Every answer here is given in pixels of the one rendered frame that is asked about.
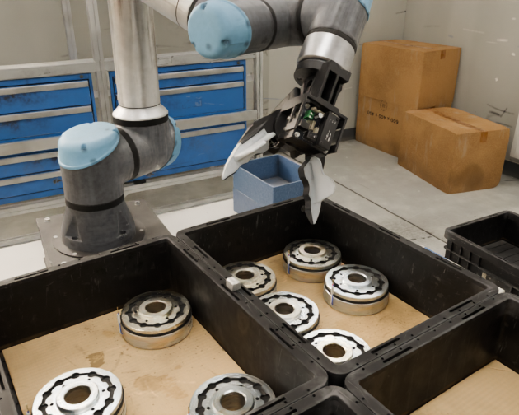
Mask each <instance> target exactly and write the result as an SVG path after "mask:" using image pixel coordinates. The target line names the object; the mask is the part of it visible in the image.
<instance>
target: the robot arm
mask: <svg viewBox="0 0 519 415"><path fill-rule="evenodd" d="M372 1H373V0H107V3H108V11H109V18H110V33H111V40H112V48H113V55H114V63H115V77H116V85H117V92H118V100H119V106H118V107H117V108H116V109H115V111H114V112H113V113H112V116H113V123H114V124H110V123H106V122H93V123H92V124H89V123H86V124H80V125H78V126H75V127H73V128H70V129H69V130H67V131H66V132H64V133H63V134H62V135H61V136H60V138H59V140H58V163H59V164H60V170H61V176H62V181H63V191H64V197H65V203H66V208H65V213H64V216H63V223H62V227H61V237H62V242H63V244H64V245H65V246H67V247H68V248H69V249H73V250H76V251H81V252H101V251H107V250H110V249H115V248H119V247H120V246H122V245H125V244H127V243H128V242H130V241H131V239H133V238H134V236H135V234H136V226H135V221H134V219H133V217H132V214H131V212H130V211H129V208H128V206H127V204H126V202H125V200H124V183H125V182H128V181H130V180H133V179H136V178H138V177H140V176H143V175H146V174H149V173H151V172H153V171H158V170H161V169H163V168H164V167H166V166H168V165H170V164H171V163H172V162H174V160H175V159H176V158H177V156H178V155H179V153H180V148H181V135H180V130H179V128H178V127H176V122H175V120H173V118H172V117H170V116H169V115H168V110H167V109H166V108H165V107H164V106H163V105H162V104H161V103H160V92H159V81H158V71H157V49H156V38H155V27H154V16H153V9H154V10H156V11H157V12H159V13H161V14H162V15H163V16H165V17H166V18H168V19H170V20H171V21H173V22H174V23H176V24H177V25H178V26H180V27H182V28H183V29H185V30H187V31H188V33H189V39H190V42H191V44H193V45H194V47H195V50H196V51H197V52H198V53H199V54H200V55H202V56H203V57H205V58H209V59H231V58H236V57H238V56H240V55H244V54H252V53H256V52H262V51H266V50H271V49H278V48H282V47H289V46H302V49H301V52H300V53H299V56H298V59H297V67H296V70H295V72H294V75H293V76H294V79H295V81H296V82H297V84H298V85H299V86H301V89H300V88H298V87H295V88H293V89H292V91H291V92H290V93H289V94H288V95H287V96H286V97H285V98H284V99H283V100H282V101H281V102H280V103H279V104H278V105H277V106H276V108H275V109H274V110H273V111H272V112H271V113H270V114H269V115H267V116H264V117H263V118H260V119H257V120H256V121H255V122H253V123H252V124H251V125H250V126H249V127H248V129H247V130H246V131H245V133H244V134H243V136H242V137H241V139H240V140H239V142H238V143H237V145H236V147H235V148H234V150H233V151H232V153H231V155H230V156H229V158H228V160H227V163H226V164H225V166H224V169H223V172H222V176H221V177H222V180H225V179H227V178H228V177H230V176H231V175H233V174H235V173H236V171H237V170H238V169H239V168H240V166H241V165H244V164H246V163H248V162H249V160H250V158H251V157H252V156H256V155H259V154H262V153H264V152H266V151H268V152H270V153H272V154H275V153H277V152H278V151H279V150H280V149H281V148H282V149H284V150H285V151H287V152H290V156H291V158H292V159H293V158H297V157H298V156H300V155H302V154H305V161H304V162H303V163H302V164H301V166H300V167H299V168H298V174H299V178H300V180H301V181H302V183H303V188H304V189H303V198H304V199H305V214H306V216H307V218H308V220H309V222H310V223H311V224H316V220H317V217H318V216H319V213H320V206H321V202H322V201H323V200H324V199H326V198H328V197H329V196H331V195H333V194H334V191H335V184H334V181H333V180H332V179H331V178H330V177H328V176H327V175H325V174H324V172H323V169H324V165H325V156H326V155H328V154H331V153H336V152H337V150H338V147H339V143H340V140H341V137H342V135H343V132H344V128H345V125H346V123H347V120H348V118H347V117H346V116H344V115H343V114H341V113H340V112H339V109H338V108H337V107H335V103H336V100H337V98H338V95H339V93H340V92H341V91H342V88H343V85H344V84H345V83H347V82H349V79H350V77H351V74H352V73H351V70H350V68H351V65H352V62H353V59H354V56H355V53H356V52H357V49H358V45H359V42H360V39H361V37H362V33H363V31H364V28H365V25H366V23H367V21H368V20H369V17H370V13H369V12H370V10H371V6H372ZM333 113H334V114H336V115H338V117H337V116H335V115H334V114H333ZM340 128H341V129H340ZM336 129H340V132H339V136H338V139H337V142H336V144H334V145H331V143H332V140H333V138H334V134H335V131H336Z"/></svg>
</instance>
